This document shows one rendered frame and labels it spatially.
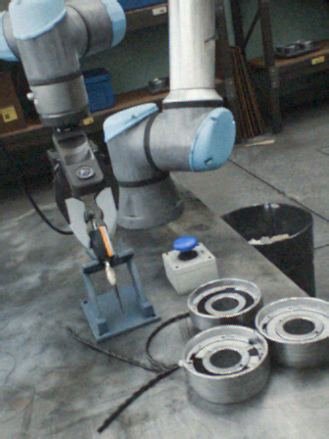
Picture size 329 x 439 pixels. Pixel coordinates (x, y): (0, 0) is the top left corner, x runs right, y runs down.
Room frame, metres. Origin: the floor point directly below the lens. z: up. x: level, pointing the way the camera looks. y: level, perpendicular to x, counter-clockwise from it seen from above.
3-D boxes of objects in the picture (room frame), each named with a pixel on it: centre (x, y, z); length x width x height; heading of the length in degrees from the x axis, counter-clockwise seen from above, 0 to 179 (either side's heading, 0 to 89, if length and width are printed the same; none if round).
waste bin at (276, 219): (1.95, -0.32, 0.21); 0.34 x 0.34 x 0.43
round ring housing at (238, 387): (0.67, -0.04, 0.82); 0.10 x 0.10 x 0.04
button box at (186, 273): (0.94, -0.03, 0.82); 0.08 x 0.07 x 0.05; 11
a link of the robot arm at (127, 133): (1.27, 0.01, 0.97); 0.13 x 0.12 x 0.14; 54
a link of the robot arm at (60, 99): (0.93, 0.11, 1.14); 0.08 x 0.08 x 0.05
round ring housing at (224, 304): (0.79, -0.07, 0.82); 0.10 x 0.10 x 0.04
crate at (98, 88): (4.38, 0.41, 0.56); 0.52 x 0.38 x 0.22; 98
